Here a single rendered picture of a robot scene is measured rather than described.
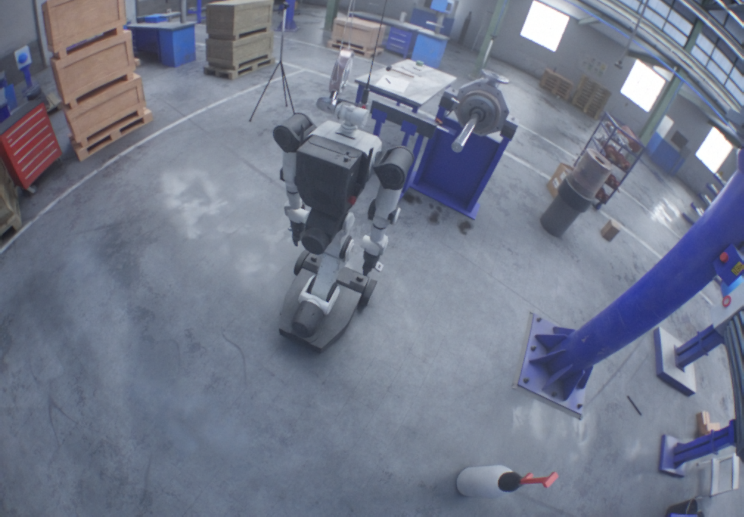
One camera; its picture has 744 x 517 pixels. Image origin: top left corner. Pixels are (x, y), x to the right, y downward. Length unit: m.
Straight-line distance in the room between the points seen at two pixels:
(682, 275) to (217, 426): 2.78
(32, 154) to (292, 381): 3.90
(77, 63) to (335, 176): 3.76
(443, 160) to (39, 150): 4.79
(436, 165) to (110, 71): 4.14
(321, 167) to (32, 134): 3.89
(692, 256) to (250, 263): 2.91
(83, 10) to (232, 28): 2.56
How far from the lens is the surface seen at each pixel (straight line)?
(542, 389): 2.58
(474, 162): 3.15
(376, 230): 1.34
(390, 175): 1.06
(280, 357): 2.05
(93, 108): 4.44
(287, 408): 1.97
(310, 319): 1.76
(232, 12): 5.51
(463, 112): 2.69
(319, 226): 1.28
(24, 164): 4.40
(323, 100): 2.22
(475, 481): 1.92
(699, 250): 1.94
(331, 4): 10.39
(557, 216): 3.76
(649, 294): 2.07
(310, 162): 1.04
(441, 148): 3.17
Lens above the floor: 1.94
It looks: 47 degrees down
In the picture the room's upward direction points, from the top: 17 degrees clockwise
